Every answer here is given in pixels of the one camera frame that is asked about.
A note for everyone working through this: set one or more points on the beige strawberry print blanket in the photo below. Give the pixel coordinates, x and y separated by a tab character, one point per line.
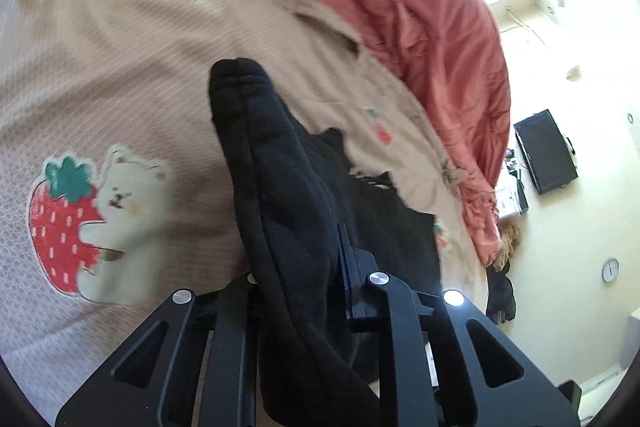
125	57

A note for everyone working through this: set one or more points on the round wall clock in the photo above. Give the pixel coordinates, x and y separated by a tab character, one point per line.
610	270

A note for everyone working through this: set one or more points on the cluttered white shelf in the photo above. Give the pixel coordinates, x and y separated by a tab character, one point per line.
512	197

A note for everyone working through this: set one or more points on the dark clothes pile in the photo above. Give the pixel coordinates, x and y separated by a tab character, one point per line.
501	297

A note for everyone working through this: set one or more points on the coral red duvet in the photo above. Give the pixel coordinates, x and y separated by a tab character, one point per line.
400	7

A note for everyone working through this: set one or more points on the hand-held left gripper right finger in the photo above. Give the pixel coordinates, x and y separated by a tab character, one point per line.
345	267

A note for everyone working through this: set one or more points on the black shirt with orange patches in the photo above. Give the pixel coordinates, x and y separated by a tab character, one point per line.
280	187

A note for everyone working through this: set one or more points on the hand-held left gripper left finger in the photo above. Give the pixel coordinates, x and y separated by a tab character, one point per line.
230	332

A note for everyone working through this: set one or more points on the black flat screen television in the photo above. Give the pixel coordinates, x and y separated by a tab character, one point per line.
546	152

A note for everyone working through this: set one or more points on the brown fluffy toy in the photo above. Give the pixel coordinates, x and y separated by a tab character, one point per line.
509	239

